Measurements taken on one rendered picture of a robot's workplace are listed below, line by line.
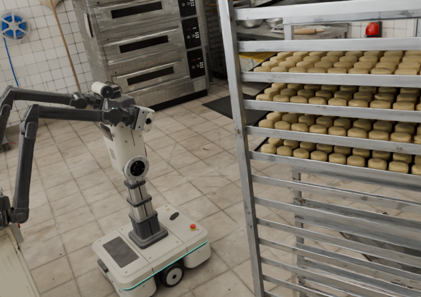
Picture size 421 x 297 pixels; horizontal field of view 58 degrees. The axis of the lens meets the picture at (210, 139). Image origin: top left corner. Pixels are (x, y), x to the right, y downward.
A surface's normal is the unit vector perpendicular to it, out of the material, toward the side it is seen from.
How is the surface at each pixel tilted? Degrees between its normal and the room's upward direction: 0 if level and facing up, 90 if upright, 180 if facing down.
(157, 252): 0
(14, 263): 90
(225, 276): 0
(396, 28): 90
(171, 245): 0
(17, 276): 90
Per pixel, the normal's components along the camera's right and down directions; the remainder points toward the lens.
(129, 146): 0.61, 0.42
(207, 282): -0.14, -0.90
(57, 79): 0.49, 0.29
